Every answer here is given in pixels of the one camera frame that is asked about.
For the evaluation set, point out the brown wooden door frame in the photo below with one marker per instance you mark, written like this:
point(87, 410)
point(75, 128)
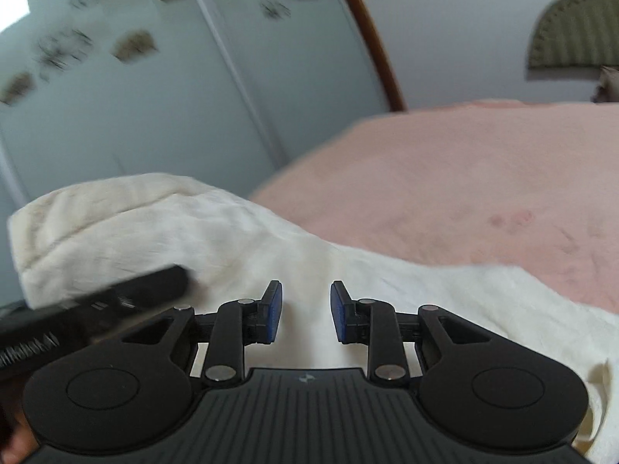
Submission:
point(382, 58)

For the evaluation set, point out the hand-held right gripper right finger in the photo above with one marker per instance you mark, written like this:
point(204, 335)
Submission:
point(338, 314)

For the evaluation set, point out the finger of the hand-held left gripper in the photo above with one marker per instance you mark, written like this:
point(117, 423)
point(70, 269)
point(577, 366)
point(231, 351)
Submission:
point(145, 287)

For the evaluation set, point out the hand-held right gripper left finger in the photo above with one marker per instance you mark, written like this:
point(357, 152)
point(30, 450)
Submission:
point(275, 312)

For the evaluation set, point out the white pants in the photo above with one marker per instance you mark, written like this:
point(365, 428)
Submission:
point(193, 232)

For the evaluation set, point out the olive padded headboard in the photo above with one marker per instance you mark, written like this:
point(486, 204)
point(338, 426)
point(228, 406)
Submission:
point(575, 24)

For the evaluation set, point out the person's left forearm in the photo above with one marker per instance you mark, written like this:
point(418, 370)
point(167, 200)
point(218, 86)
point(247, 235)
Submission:
point(19, 444)

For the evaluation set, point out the pink blanket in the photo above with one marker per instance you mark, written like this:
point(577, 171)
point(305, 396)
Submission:
point(459, 179)

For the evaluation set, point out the beige pillow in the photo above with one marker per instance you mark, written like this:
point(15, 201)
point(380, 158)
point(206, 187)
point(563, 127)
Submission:
point(607, 84)

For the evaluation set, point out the glass wardrobe door with flowers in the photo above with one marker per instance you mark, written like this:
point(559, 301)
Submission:
point(145, 106)

